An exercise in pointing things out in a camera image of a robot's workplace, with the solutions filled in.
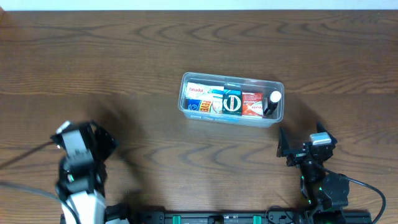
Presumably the white blue Panadol box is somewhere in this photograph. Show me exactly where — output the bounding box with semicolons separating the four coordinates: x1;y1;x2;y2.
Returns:
185;82;224;100

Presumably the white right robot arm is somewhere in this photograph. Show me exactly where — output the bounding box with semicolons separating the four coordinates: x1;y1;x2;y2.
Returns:
277;123;349;223

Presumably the dark syrup bottle white cap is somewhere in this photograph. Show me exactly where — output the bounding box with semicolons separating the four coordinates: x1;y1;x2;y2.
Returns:
264;91;282;116

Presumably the clear plastic container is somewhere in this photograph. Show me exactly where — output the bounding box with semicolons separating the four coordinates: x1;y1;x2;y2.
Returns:
178;72;284;128

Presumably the blue Kool Fever box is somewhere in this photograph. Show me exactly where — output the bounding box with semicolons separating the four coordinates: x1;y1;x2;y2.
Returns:
186;90;223;114

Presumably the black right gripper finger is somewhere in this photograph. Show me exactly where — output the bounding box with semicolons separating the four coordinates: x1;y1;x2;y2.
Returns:
316;121;336;140
277;128;291;157

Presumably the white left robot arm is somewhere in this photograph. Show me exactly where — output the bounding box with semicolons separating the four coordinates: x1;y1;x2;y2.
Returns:
51;121;132;224

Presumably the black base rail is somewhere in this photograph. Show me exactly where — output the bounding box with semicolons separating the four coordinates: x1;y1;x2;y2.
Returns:
60;210;373;224

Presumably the red Panadol box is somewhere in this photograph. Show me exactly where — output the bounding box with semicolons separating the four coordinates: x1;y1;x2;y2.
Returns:
242;92;264;116

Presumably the dark green medicine box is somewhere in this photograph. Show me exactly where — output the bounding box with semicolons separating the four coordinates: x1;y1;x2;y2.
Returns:
222;89;243;116

